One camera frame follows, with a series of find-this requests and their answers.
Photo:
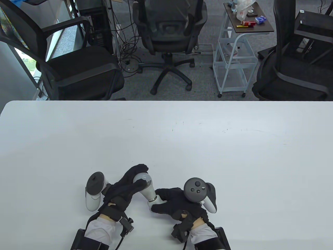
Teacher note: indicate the person's left hand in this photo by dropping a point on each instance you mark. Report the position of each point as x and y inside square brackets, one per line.
[119, 192]

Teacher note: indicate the person's right hand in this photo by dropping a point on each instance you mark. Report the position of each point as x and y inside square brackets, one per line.
[177, 203]

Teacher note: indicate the white light bulb socket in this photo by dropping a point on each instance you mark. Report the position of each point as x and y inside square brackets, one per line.
[155, 202]

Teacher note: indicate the white light bulb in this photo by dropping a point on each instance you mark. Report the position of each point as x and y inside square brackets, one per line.
[147, 188]

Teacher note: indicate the person's right forearm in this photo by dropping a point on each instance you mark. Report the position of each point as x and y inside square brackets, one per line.
[203, 233]

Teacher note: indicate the person's left forearm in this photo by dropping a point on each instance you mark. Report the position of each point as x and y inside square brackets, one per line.
[100, 229]

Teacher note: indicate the grey white tracking controller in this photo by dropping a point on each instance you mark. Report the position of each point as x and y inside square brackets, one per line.
[94, 182]
[195, 188]

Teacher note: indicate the black wrist sensor module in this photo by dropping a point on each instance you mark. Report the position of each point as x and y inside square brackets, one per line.
[178, 233]
[127, 226]

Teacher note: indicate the black mesh armchair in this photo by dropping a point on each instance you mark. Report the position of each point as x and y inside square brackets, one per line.
[78, 70]

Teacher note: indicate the black swivel office chair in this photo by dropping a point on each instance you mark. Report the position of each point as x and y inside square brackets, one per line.
[167, 62]

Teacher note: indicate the black computer tower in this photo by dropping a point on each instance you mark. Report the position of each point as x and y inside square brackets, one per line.
[97, 28]

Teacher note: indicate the black padded office chair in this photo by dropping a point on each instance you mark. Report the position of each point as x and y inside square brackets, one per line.
[286, 78]

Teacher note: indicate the yellow red pen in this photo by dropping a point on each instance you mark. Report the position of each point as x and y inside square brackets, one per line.
[242, 26]

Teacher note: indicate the red box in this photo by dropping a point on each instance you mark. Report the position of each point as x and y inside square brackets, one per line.
[248, 23]

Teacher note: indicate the white cart with brown top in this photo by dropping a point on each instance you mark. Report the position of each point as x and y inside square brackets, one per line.
[262, 26]

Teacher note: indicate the blue packet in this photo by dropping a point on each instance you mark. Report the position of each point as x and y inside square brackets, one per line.
[261, 19]

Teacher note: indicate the clear plastic bag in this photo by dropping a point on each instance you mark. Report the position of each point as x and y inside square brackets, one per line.
[243, 10]

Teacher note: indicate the black item with round label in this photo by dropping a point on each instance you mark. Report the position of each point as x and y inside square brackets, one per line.
[251, 11]

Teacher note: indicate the blue cloth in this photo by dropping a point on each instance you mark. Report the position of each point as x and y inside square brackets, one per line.
[23, 1]

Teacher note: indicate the black side table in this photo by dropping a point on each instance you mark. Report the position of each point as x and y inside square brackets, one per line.
[314, 26]

